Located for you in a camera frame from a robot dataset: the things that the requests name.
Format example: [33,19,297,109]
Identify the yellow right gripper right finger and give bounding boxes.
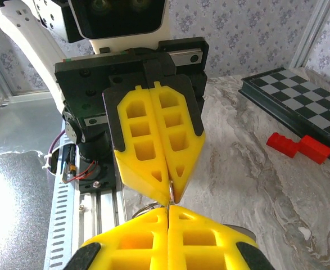
[168,205,275,270]

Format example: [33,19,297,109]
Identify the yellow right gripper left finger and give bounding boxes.
[63,207,169,270]

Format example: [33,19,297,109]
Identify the small left circuit board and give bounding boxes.
[60,145,98,183]

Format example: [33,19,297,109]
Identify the red toy block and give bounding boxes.
[266,132,300,158]
[298,134,330,165]

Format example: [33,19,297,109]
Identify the grey metal sheet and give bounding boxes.
[0,98,67,270]

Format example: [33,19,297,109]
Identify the black and grey chessboard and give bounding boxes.
[238,66,330,170]

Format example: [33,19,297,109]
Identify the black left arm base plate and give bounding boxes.
[79,164,117,195]

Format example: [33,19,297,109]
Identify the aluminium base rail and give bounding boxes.
[71,185,128,248]

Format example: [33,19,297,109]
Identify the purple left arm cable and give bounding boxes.
[42,129,67,172]

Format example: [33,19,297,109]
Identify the slotted grey cable duct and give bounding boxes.
[43,123,77,270]

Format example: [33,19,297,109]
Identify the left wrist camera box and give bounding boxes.
[67,0,173,56]

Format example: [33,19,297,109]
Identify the aluminium frame post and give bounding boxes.
[290,0,330,70]

